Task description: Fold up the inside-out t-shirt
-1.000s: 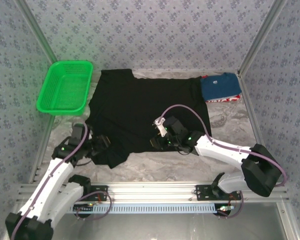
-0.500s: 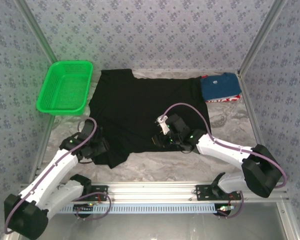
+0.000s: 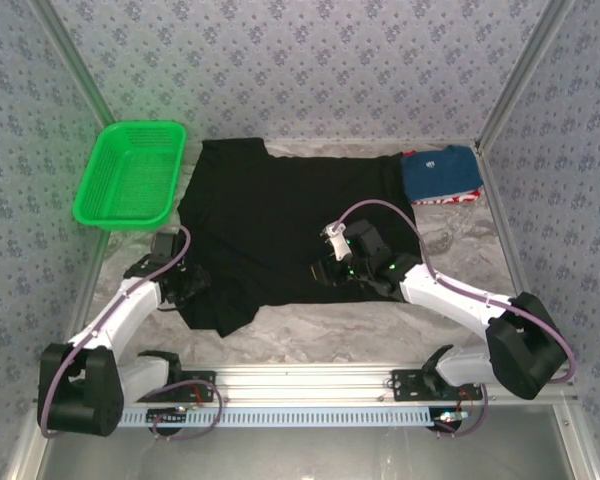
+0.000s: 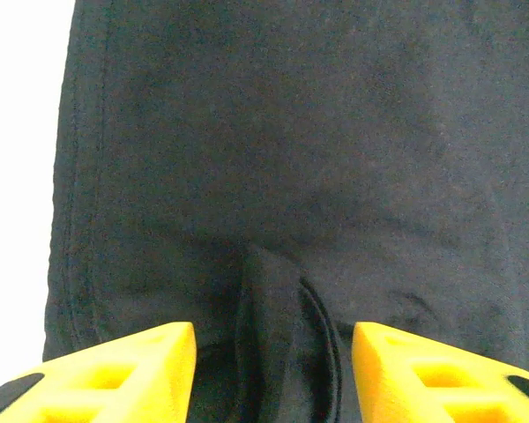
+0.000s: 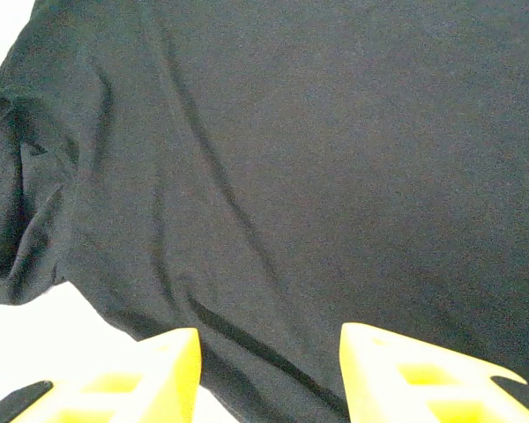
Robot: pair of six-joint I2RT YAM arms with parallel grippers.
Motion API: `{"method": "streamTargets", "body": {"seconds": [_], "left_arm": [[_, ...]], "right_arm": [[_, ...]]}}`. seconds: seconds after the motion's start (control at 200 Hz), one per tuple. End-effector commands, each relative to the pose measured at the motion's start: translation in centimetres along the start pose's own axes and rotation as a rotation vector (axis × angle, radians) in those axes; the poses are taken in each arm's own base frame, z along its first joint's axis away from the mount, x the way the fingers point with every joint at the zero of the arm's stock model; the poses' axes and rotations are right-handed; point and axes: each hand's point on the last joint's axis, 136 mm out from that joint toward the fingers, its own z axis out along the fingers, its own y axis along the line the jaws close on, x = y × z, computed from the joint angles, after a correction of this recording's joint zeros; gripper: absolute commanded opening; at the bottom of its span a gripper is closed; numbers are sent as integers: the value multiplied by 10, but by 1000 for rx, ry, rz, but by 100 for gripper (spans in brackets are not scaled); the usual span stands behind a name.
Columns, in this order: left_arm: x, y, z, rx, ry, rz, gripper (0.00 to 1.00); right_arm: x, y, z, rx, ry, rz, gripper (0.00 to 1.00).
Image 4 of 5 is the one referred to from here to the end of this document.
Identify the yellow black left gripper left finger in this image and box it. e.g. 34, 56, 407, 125
0, 321, 198, 423

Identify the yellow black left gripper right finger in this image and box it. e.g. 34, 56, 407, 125
351, 321, 529, 423

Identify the black printed t-shirt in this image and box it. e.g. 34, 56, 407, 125
41, 0, 529, 423

